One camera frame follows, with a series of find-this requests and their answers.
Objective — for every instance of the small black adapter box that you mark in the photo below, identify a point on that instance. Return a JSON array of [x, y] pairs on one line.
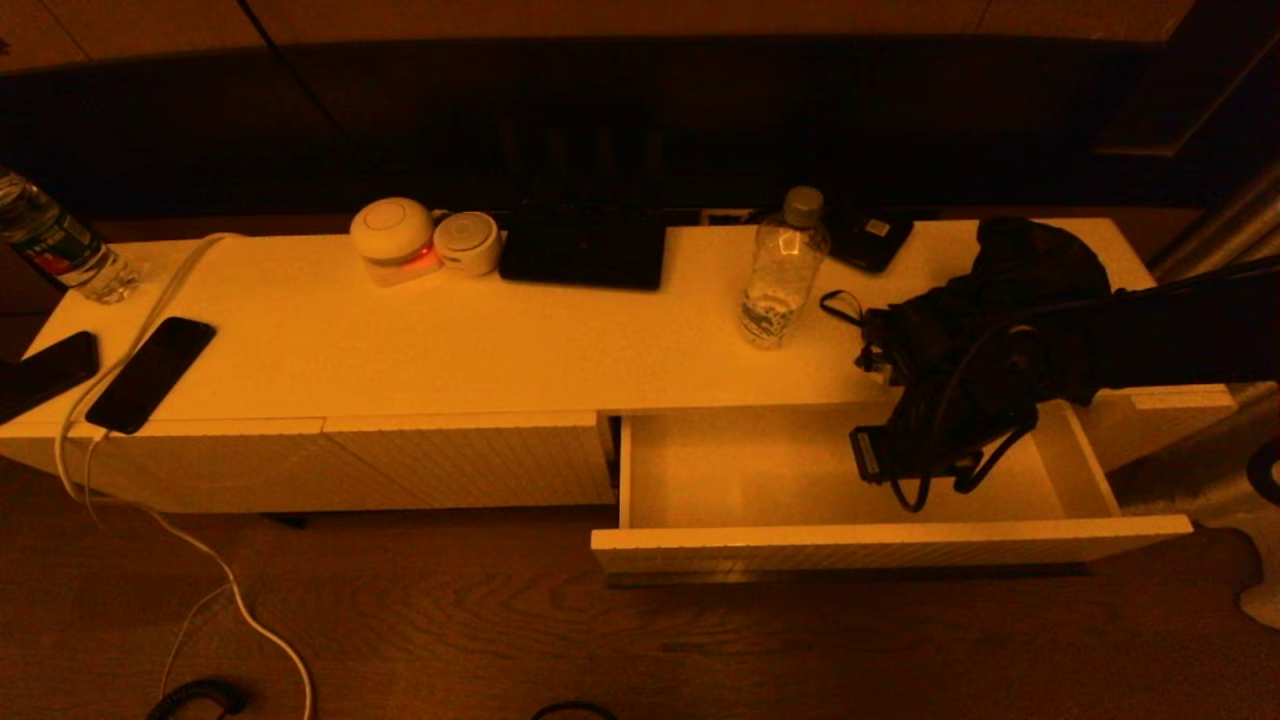
[[868, 240]]

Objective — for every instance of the labelled plastic water bottle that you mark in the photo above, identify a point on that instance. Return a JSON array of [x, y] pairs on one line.
[[55, 245]]

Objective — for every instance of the long white low cabinet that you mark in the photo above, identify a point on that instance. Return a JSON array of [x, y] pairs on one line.
[[500, 350]]

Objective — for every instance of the wall socket plate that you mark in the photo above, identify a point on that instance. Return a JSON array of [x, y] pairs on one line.
[[725, 215]]

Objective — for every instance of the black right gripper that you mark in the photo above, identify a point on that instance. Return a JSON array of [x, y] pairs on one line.
[[950, 435]]

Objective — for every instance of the clear bottle with grey cap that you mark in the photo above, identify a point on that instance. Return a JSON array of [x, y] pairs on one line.
[[780, 280]]

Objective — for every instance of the black umbrella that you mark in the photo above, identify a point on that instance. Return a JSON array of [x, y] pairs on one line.
[[1040, 260]]

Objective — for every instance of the pale pleated curtain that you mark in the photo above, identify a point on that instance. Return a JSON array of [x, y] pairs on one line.
[[1200, 470]]

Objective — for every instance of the white ribbed cabinet door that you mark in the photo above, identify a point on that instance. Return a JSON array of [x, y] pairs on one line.
[[200, 465], [480, 460]]

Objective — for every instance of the white ribbed drawer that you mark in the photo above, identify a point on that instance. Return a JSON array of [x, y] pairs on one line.
[[750, 470]]

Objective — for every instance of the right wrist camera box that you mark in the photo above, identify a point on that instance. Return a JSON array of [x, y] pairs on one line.
[[865, 455]]

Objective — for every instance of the black smartphone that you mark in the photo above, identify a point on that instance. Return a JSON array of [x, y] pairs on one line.
[[150, 372], [40, 372]]

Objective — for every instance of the large white round device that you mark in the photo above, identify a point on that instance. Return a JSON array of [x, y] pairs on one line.
[[392, 232]]

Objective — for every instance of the small white round speaker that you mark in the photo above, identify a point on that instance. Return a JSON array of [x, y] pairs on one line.
[[467, 243]]

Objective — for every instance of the flat black set-top box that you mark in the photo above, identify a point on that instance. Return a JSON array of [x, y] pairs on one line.
[[582, 250]]

